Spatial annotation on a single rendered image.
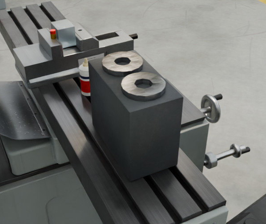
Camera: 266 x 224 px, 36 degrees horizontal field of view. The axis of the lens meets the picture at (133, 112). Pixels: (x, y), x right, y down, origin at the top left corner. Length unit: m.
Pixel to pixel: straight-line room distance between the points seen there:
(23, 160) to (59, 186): 0.16
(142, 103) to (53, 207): 0.65
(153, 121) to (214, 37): 2.77
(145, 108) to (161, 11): 3.22
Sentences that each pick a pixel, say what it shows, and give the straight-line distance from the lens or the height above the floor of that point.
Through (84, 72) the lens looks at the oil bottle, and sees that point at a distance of 1.11.
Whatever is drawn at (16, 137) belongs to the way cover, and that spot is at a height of 0.85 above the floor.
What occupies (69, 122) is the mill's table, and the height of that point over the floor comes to 0.90.
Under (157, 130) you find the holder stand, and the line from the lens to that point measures 0.83.
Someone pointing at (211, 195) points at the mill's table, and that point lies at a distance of 0.88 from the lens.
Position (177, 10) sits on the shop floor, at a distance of 4.03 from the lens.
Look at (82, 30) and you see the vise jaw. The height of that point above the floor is 1.01.
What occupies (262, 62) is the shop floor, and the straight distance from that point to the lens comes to 3.27.
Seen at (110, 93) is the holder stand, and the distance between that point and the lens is 0.84.
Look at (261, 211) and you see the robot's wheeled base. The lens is 1.30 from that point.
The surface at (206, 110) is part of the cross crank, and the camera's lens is 1.60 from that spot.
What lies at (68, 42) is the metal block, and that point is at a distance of 1.23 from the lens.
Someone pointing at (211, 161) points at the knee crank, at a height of 0.50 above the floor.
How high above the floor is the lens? 1.55
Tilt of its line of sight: 37 degrees down
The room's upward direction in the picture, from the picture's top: straight up
